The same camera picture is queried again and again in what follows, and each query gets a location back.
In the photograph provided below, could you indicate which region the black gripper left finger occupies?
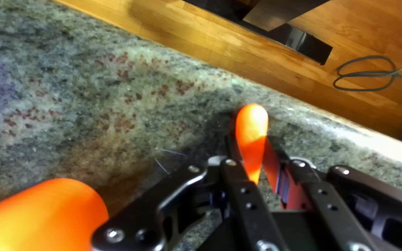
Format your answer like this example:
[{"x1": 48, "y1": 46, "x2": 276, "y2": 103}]
[{"x1": 90, "y1": 135, "x2": 289, "y2": 251}]

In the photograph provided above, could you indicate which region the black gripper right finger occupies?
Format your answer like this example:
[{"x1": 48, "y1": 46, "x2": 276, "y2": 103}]
[{"x1": 261, "y1": 136, "x2": 402, "y2": 251}]

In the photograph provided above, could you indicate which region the orange plastic cup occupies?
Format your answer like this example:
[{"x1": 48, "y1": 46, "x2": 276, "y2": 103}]
[{"x1": 0, "y1": 177, "x2": 110, "y2": 251}]

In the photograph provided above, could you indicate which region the black cable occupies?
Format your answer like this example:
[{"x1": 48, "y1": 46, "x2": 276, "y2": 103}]
[{"x1": 332, "y1": 54, "x2": 400, "y2": 93}]

